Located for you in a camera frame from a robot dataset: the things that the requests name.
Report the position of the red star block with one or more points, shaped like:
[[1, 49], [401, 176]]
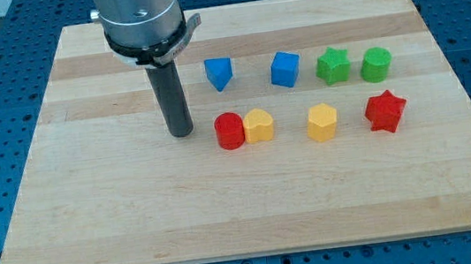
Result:
[[385, 111]]

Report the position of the blue cube block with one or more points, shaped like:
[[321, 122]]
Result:
[[284, 69]]

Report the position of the green cylinder block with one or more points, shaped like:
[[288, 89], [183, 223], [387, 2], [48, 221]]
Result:
[[375, 64]]

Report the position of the yellow hexagon block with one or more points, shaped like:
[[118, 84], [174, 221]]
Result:
[[322, 122]]

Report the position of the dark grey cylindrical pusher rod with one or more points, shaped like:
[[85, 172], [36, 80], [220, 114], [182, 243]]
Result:
[[170, 96]]

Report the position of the blue triangle block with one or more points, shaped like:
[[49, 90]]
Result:
[[219, 72]]

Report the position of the green star block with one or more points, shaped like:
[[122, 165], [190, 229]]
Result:
[[333, 66]]

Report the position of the yellow heart block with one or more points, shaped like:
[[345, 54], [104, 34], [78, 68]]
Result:
[[258, 126]]

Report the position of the wooden board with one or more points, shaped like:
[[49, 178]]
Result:
[[105, 182]]

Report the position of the red cylinder block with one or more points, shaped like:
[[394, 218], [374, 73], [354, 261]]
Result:
[[229, 130]]

